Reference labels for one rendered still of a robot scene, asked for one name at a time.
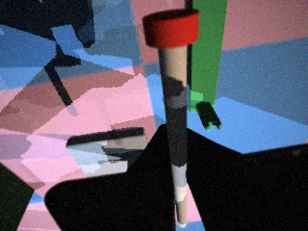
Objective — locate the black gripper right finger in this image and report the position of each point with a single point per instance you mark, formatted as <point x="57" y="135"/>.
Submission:
<point x="219" y="177"/>

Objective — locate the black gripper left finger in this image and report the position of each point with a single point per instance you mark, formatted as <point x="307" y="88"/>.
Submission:
<point x="144" y="190"/>

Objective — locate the long pin with red cap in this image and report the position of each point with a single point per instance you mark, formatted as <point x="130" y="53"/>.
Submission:
<point x="171" y="31"/>

